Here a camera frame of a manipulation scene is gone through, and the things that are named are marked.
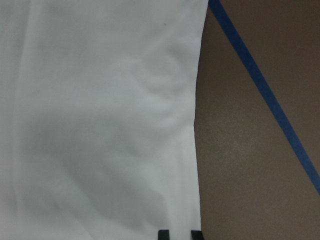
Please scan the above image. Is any white long-sleeve printed shirt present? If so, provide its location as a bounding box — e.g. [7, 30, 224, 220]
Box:
[0, 0, 208, 240]

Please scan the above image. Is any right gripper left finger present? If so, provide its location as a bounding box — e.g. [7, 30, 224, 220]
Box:
[157, 229, 169, 240]

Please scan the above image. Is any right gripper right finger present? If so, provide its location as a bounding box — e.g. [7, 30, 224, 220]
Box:
[190, 230, 205, 240]

